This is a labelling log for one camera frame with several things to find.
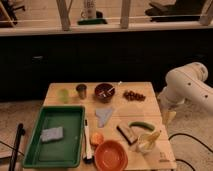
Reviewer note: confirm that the brown wooden block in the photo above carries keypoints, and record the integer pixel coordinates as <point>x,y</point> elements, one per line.
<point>127,133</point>

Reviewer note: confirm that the white bottle on shelf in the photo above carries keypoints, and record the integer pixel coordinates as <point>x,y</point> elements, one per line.
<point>89,9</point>

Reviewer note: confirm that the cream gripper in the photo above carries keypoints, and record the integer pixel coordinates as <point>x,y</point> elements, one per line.
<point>168,116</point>

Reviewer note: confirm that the green translucent cup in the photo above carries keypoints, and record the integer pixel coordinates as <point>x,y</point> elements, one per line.
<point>63,95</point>

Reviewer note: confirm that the dark brown bowl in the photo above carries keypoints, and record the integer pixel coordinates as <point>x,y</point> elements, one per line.
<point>104,92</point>

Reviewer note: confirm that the blue grey sponge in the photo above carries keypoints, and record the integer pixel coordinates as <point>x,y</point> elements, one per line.
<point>51,134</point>

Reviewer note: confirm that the orange fruit piece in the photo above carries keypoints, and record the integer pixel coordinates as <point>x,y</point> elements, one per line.
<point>96,139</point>

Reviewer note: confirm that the green base plate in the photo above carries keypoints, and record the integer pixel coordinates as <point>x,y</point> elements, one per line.
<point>92,21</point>

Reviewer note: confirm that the green cucumber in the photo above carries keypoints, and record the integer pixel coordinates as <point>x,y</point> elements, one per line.
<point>145,125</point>

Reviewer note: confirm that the light blue grey towel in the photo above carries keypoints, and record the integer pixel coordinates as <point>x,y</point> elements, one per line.
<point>103,115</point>

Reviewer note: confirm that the orange plastic bowl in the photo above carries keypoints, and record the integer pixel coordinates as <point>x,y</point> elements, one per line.
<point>110,156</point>

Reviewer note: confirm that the bunch of red grapes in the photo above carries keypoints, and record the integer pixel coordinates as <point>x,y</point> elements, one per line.
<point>133,96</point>

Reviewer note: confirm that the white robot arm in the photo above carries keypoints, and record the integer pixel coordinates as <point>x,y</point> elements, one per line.
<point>185,83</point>

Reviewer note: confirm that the green plastic tray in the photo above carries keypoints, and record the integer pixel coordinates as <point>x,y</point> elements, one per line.
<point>63,153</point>

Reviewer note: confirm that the metal cup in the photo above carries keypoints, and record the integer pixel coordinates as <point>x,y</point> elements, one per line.
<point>81,89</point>

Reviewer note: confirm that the black stand pole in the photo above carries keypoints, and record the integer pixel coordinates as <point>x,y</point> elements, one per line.
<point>19,133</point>

